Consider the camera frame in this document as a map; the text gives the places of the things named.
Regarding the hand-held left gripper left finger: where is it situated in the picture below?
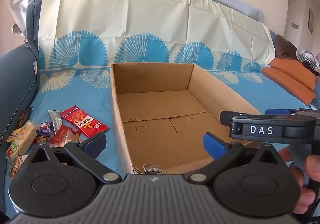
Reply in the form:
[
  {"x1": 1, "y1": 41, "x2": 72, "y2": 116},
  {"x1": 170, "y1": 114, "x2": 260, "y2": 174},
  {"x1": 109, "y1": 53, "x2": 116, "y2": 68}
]
[{"x1": 29, "y1": 132, "x2": 122, "y2": 185}]

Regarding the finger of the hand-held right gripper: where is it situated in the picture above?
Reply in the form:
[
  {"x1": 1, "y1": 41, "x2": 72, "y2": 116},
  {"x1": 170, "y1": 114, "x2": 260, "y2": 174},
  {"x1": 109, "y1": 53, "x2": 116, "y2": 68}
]
[
  {"x1": 220, "y1": 110, "x2": 251, "y2": 127},
  {"x1": 265, "y1": 108, "x2": 320, "y2": 118}
]

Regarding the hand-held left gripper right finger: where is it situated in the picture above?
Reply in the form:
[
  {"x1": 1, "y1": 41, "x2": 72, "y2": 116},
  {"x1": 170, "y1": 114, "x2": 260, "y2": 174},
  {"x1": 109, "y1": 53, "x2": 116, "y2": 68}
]
[{"x1": 187, "y1": 133, "x2": 285, "y2": 185}]

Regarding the orange-red snack packet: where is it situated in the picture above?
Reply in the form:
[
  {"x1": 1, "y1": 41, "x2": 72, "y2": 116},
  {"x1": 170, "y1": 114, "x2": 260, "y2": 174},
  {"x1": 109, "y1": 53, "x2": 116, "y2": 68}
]
[{"x1": 65, "y1": 128, "x2": 82, "y2": 143}]

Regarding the large red snack packet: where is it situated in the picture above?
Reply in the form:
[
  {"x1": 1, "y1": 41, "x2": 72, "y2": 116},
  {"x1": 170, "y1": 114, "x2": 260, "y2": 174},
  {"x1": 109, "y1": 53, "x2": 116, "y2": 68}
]
[{"x1": 59, "y1": 105, "x2": 110, "y2": 138}]

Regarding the small red snack bar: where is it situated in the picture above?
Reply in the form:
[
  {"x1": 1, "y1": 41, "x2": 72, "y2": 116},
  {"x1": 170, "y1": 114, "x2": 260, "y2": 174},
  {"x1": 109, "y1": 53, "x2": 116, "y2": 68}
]
[{"x1": 49, "y1": 125, "x2": 73, "y2": 148}]

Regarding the long gold snack bar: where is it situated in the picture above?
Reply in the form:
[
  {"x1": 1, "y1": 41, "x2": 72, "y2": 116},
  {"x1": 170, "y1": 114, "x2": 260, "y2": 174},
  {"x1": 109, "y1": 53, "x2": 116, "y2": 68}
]
[{"x1": 48, "y1": 109, "x2": 62, "y2": 137}]

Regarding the purple snack packet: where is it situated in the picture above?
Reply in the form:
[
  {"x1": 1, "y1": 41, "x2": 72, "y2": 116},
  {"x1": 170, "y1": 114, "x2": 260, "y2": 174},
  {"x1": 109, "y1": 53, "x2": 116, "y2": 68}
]
[{"x1": 36, "y1": 120, "x2": 54, "y2": 137}]

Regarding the cardboard box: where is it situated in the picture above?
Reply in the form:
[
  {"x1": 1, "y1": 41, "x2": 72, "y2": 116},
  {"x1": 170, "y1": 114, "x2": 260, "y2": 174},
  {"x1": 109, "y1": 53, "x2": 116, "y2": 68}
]
[{"x1": 110, "y1": 62, "x2": 263, "y2": 176}]

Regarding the yellow-green nut packet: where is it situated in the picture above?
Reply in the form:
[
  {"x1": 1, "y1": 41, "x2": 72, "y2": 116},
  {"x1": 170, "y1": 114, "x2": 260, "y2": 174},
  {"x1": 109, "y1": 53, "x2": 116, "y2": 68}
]
[{"x1": 6, "y1": 120, "x2": 38, "y2": 158}]

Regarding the dark chocolate packet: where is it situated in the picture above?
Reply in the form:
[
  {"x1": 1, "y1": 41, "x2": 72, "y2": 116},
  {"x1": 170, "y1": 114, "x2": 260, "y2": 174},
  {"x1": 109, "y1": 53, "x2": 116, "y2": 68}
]
[{"x1": 19, "y1": 107, "x2": 33, "y2": 129}]

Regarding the clear cracker packet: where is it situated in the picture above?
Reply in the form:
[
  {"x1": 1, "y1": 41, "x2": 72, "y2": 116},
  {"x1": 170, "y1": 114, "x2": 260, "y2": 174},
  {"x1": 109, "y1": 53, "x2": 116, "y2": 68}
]
[{"x1": 9, "y1": 155, "x2": 29, "y2": 179}]

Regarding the person's right hand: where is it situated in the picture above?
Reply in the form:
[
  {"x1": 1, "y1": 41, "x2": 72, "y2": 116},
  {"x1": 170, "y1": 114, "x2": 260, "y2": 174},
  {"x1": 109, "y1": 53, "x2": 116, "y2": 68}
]
[{"x1": 278, "y1": 148, "x2": 320, "y2": 215}]

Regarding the orange cushion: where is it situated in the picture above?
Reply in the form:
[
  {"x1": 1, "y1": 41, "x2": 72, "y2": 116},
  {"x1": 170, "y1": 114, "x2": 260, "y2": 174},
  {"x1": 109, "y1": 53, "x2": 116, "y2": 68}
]
[
  {"x1": 269, "y1": 57, "x2": 317, "y2": 90},
  {"x1": 260, "y1": 67, "x2": 316, "y2": 107}
]

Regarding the blue fan-patterned sheet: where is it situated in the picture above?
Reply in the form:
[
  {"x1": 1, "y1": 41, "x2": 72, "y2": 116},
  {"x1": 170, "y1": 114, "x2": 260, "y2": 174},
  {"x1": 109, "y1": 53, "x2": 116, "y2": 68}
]
[{"x1": 6, "y1": 0, "x2": 313, "y2": 214}]

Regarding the pile of clothes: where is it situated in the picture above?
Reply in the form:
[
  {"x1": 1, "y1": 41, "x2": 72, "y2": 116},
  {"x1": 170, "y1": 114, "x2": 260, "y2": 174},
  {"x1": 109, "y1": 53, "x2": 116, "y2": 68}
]
[{"x1": 296, "y1": 49, "x2": 320, "y2": 77}]

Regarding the brown cushion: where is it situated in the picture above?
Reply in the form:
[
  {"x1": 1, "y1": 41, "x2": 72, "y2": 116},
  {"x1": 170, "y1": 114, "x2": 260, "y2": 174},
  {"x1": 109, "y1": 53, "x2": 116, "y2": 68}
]
[{"x1": 275, "y1": 34, "x2": 298, "y2": 59}]

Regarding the small wall picture frame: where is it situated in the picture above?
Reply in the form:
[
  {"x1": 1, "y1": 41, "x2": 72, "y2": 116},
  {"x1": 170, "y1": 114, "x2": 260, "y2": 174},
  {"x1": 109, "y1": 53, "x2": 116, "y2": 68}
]
[{"x1": 308, "y1": 7, "x2": 315, "y2": 34}]

